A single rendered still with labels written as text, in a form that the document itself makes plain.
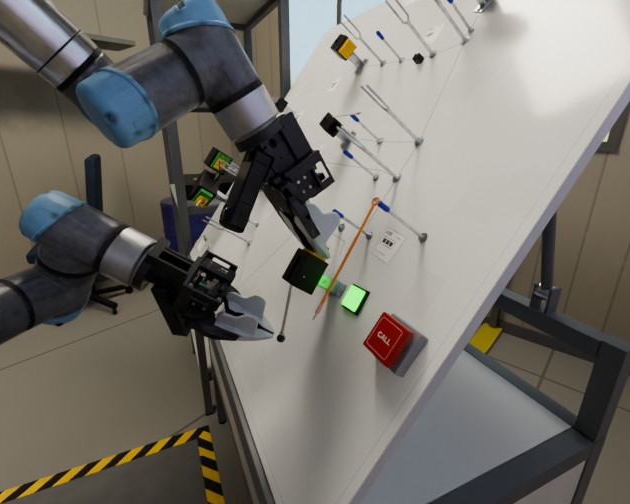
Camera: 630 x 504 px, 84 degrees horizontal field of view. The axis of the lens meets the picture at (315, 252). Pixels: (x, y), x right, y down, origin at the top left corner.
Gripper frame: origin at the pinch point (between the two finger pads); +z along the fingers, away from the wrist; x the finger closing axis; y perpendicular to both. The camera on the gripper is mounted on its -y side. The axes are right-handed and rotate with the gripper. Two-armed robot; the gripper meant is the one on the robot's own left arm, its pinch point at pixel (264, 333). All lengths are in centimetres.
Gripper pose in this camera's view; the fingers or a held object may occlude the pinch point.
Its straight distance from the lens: 57.2
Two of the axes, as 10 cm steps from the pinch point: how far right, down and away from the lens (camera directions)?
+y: 4.8, -5.8, -6.6
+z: 8.5, 4.9, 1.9
